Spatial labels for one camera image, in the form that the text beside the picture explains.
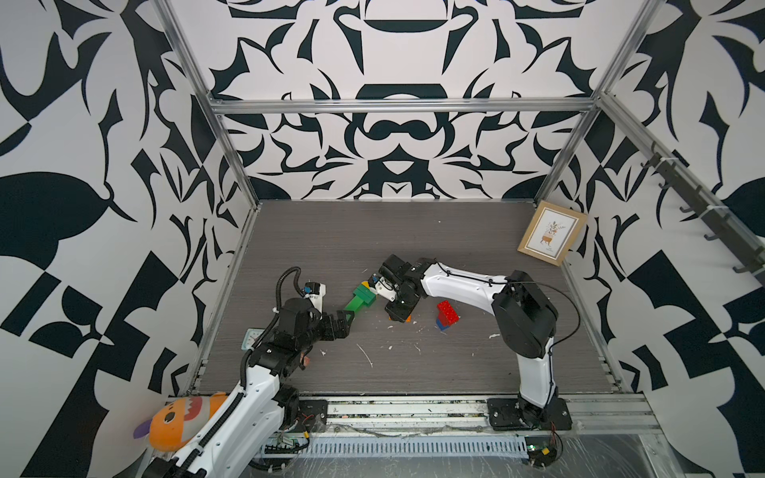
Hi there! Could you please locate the orange plush shark toy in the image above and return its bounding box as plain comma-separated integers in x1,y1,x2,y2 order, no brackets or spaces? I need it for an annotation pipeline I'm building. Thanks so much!
133,392,228,452

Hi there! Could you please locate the wall hook rack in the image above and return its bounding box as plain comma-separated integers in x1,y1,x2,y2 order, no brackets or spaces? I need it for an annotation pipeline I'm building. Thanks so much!
641,141,764,286

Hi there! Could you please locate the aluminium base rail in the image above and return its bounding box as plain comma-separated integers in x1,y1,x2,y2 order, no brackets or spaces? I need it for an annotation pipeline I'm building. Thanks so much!
300,394,663,435

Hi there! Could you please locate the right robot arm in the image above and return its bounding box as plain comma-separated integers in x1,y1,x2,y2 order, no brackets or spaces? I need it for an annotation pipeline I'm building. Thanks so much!
370,255,573,431

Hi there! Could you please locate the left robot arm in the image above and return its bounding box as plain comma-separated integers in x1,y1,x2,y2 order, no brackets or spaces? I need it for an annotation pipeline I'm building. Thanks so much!
143,266,356,477

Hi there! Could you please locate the dark green upturned lego brick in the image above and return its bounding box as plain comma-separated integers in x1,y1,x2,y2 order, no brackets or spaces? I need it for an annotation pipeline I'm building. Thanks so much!
348,285,376,309

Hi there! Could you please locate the wooden picture frame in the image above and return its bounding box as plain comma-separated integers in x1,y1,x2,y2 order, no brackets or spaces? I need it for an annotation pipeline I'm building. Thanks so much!
517,200,588,266

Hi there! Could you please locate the red lego brick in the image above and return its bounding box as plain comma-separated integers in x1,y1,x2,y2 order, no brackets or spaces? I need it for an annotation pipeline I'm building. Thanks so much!
436,301,460,327

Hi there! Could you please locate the dark green long lego brick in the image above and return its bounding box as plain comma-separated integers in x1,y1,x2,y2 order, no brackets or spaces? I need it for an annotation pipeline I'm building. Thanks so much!
354,284,377,306

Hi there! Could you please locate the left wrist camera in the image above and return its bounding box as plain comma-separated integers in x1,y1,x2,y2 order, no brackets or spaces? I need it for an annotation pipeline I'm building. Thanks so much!
303,281,327,313

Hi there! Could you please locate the white cable duct strip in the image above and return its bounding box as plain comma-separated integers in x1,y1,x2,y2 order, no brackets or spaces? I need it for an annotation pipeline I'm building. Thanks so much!
296,435,528,459

